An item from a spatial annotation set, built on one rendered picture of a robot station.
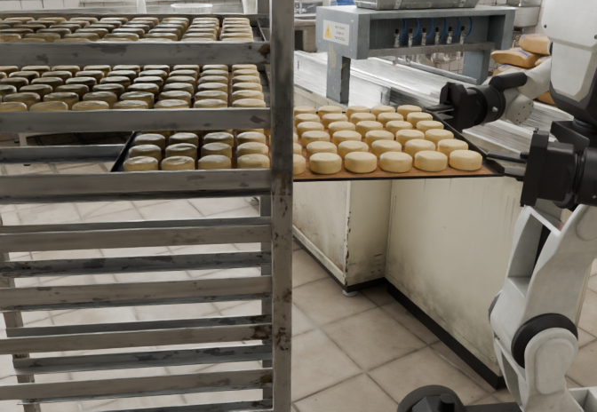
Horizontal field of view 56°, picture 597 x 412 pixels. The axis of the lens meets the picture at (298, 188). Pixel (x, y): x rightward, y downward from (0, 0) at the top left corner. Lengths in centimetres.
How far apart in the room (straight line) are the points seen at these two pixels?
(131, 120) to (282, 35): 24
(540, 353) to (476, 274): 74
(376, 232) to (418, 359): 53
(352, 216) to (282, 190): 146
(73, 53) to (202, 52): 17
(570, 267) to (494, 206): 63
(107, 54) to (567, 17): 79
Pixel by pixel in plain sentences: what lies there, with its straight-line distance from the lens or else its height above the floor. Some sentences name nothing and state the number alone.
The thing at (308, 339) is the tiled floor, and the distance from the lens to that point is 224.
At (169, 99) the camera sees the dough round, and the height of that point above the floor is 115.
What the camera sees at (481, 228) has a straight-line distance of 191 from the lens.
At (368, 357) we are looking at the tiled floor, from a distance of 217.
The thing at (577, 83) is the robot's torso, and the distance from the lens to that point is 113.
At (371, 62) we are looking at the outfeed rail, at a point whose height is 88.
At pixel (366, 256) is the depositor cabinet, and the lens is 238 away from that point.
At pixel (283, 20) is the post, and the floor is 128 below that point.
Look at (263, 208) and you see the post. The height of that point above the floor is 82.
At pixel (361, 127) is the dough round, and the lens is 106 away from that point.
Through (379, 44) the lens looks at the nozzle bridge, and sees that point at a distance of 221.
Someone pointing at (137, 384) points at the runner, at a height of 69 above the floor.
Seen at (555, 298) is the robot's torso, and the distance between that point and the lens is 130.
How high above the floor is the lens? 135
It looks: 22 degrees down
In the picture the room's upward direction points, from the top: 1 degrees clockwise
